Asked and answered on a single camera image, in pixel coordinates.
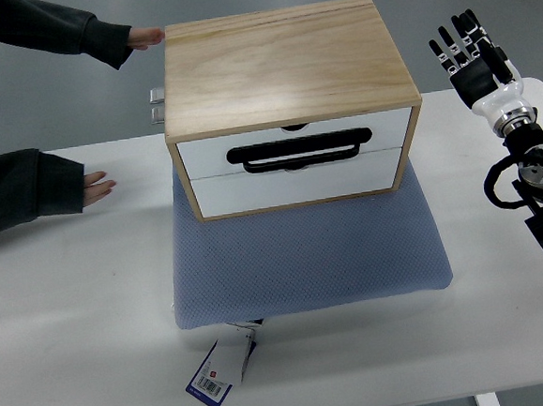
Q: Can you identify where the person's hand on cabinet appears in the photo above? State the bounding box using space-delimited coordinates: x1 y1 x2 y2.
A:
127 27 165 51

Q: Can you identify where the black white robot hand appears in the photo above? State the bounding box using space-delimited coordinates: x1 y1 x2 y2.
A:
430 8 537 138

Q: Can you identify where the person's hand on table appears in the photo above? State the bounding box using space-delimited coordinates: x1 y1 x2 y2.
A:
83 171 116 207

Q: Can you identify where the white drawer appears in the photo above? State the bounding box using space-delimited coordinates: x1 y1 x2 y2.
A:
192 148 401 218
177 108 411 180

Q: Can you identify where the black drawer handle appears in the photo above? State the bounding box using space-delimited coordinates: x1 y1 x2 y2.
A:
226 127 372 174

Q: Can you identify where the dark sleeve upper forearm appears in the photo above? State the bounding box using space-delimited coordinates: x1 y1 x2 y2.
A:
0 0 132 69

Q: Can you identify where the dark sleeve lower forearm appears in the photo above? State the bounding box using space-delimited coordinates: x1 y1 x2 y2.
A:
0 148 84 232

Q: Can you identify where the wooden drawer cabinet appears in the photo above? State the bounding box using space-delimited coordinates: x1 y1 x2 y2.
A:
164 0 422 221

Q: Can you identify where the blue mesh cushion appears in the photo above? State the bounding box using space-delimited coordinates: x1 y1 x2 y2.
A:
173 168 453 329

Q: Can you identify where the white blue product tag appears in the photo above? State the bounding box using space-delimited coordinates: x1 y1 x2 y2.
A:
186 320 264 406

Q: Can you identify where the white table leg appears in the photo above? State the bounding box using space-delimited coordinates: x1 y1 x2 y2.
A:
474 392 501 406

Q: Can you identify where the upper metal bracket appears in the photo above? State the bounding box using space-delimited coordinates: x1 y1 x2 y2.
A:
149 86 165 104

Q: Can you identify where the metal bracket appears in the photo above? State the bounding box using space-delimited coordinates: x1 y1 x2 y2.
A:
149 86 165 104
151 105 165 125

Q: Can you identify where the lower metal bracket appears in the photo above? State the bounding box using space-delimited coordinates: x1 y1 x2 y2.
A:
151 105 165 125

